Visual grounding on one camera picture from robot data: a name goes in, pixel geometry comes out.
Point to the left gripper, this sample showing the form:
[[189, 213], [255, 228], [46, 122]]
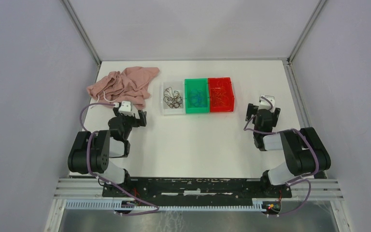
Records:
[[141, 121]]

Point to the green plastic bin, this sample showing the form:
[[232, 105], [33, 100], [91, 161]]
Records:
[[197, 99]]

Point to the clear plastic bin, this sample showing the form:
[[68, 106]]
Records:
[[172, 98]]

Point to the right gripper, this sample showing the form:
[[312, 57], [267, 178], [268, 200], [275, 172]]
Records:
[[251, 109]]

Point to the pink cloth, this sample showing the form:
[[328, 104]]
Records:
[[129, 85]]

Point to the red plastic bin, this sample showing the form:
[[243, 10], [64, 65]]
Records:
[[221, 94]]

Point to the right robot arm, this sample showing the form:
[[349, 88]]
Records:
[[304, 153]]

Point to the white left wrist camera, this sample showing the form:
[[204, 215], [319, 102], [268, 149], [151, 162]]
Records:
[[126, 108]]

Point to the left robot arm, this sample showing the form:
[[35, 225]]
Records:
[[95, 151]]

